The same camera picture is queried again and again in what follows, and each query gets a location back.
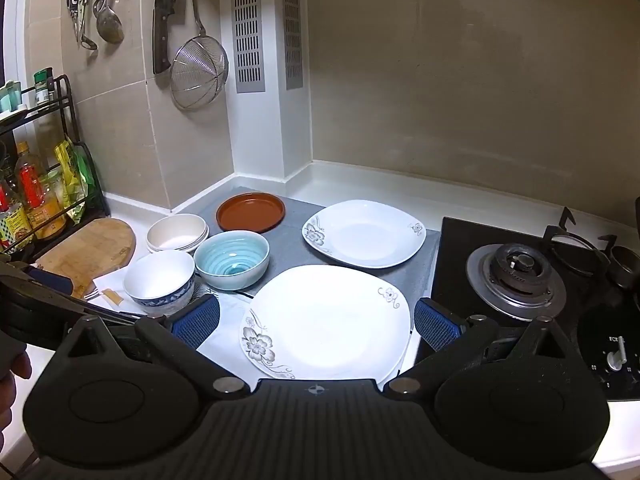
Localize yellow green packet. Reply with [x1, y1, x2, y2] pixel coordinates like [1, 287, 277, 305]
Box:
[54, 139, 97, 226]

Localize round metal stove burner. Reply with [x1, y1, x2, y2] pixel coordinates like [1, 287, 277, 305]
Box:
[466, 242, 567, 322]

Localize white bowl blue pattern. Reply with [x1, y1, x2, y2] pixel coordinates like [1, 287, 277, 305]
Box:
[123, 250, 196, 316]

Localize black wire rack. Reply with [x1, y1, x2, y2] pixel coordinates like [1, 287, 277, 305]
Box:
[0, 75, 104, 257]

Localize grey counter mat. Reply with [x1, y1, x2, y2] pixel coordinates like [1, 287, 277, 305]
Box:
[179, 187, 442, 311]

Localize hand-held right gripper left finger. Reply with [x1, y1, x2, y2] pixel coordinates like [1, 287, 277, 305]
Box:
[60, 294, 251, 402]

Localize person's left hand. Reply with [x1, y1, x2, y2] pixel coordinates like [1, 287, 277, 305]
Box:
[0, 347, 33, 433]

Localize green cap spice bottle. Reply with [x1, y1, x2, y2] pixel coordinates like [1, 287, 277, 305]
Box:
[33, 67, 56, 107]

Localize dark cleaver knife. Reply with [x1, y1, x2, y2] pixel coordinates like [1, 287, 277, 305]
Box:
[152, 0, 187, 76]

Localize metal serving spoon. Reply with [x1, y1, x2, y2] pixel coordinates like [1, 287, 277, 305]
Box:
[92, 0, 125, 45]

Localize white floral square plate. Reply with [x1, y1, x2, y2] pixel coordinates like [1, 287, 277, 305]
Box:
[240, 265, 412, 382]
[301, 200, 427, 269]

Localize red label sauce bottle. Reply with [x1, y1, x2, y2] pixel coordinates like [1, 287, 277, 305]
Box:
[0, 180, 32, 252]

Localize small metal ladle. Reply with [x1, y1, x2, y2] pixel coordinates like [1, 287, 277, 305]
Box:
[77, 0, 99, 51]

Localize small dark pot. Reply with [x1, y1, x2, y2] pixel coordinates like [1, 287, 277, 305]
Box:
[606, 245, 640, 291]

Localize yellow cap oil bottle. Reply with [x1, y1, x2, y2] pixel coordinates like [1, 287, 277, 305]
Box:
[15, 141, 67, 241]

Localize black pan support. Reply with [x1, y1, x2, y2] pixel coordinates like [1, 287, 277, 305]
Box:
[543, 207, 617, 267]

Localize kitchen scissors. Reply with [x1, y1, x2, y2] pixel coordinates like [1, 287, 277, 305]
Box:
[66, 0, 82, 43]

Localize teal container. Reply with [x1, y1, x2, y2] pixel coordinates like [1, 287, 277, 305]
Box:
[0, 80, 27, 114]

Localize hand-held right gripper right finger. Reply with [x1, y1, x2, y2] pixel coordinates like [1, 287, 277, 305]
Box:
[382, 297, 566, 401]

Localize wire mesh strainer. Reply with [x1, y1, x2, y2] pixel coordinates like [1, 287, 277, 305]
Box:
[170, 0, 230, 111]

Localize silver stove knob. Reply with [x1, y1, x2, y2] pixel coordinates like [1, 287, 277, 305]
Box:
[606, 335, 629, 367]

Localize cream bowl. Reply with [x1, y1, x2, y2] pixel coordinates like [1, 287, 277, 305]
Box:
[147, 213, 207, 250]
[146, 225, 210, 255]

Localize grey vent grille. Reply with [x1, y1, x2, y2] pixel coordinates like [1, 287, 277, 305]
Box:
[281, 0, 305, 91]
[230, 0, 266, 94]

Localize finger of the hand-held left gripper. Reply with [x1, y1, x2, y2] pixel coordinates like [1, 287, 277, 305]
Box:
[0, 259, 148, 328]
[22, 265, 76, 298]

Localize wooden cutting board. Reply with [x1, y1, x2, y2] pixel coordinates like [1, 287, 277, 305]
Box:
[34, 217, 137, 300]

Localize teal striped bowl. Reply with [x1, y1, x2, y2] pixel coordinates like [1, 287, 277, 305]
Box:
[194, 230, 271, 291]

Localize black glass gas stove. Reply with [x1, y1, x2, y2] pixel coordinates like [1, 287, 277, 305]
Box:
[431, 216, 640, 402]

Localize brown round plate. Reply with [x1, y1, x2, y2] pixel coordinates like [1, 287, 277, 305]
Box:
[216, 192, 286, 234]

